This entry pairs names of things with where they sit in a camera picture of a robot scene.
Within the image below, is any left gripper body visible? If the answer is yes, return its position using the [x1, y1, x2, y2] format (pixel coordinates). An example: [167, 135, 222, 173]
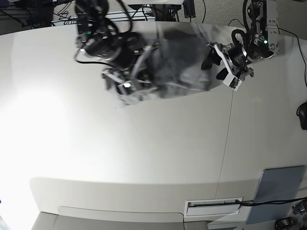
[207, 42, 254, 81]

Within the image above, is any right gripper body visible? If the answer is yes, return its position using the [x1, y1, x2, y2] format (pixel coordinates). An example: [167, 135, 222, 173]
[101, 43, 158, 95]

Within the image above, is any grey T-shirt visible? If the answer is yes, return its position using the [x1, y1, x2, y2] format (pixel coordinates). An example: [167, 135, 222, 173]
[118, 28, 218, 105]

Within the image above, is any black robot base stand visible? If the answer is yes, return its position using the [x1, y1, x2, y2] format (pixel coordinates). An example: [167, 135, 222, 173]
[123, 0, 186, 22]

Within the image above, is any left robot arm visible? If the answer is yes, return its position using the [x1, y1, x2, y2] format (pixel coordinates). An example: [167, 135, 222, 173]
[201, 0, 279, 86]

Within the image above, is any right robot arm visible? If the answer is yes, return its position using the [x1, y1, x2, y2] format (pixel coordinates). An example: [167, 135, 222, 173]
[74, 0, 156, 96]

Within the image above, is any black object at right edge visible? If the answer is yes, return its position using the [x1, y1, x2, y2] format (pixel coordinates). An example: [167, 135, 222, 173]
[296, 102, 307, 130]

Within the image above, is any blue-grey tablet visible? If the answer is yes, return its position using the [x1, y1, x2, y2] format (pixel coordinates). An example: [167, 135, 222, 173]
[246, 165, 306, 225]

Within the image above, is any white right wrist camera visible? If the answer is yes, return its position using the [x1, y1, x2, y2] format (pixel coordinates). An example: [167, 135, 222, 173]
[118, 81, 134, 95]

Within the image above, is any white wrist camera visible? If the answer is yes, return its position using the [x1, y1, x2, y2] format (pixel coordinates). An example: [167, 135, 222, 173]
[223, 73, 242, 91]
[118, 81, 134, 95]

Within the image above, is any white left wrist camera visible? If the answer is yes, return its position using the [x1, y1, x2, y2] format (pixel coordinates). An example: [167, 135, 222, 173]
[223, 73, 242, 91]

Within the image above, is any black cable to grommet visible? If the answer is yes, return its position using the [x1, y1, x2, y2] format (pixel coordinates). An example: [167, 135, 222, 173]
[236, 197, 307, 207]

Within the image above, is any white cable grommet box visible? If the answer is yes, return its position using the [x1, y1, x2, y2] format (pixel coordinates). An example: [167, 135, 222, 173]
[184, 197, 243, 218]

